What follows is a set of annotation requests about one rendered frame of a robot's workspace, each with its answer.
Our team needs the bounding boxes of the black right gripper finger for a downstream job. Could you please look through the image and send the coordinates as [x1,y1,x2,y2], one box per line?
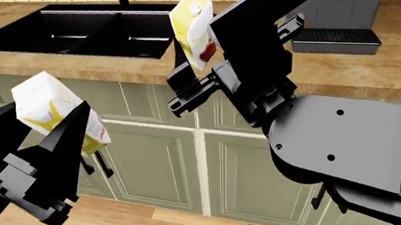
[207,0,328,62]
[163,40,202,96]

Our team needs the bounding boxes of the white carton with yellow-green print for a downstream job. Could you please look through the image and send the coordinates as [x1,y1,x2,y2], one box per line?
[9,65,113,163]

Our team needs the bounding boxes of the white carton with red fruit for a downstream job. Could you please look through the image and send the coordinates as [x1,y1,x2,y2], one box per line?
[168,0,219,73]

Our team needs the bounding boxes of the sage green drawer front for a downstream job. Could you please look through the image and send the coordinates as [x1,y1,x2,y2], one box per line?
[57,67,200,142]

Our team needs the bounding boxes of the sage green cabinet door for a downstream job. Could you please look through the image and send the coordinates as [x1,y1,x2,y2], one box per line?
[198,119,334,225]
[72,112,207,225]

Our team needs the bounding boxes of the grey coffee machine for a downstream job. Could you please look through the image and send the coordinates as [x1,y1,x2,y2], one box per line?
[287,0,401,63]

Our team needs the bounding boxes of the black double kitchen sink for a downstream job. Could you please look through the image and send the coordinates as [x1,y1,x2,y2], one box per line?
[0,0,220,74]

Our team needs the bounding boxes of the black cabinet handle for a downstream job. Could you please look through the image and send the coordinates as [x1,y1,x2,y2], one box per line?
[79,153,96,176]
[96,148,115,180]
[308,182,329,210]

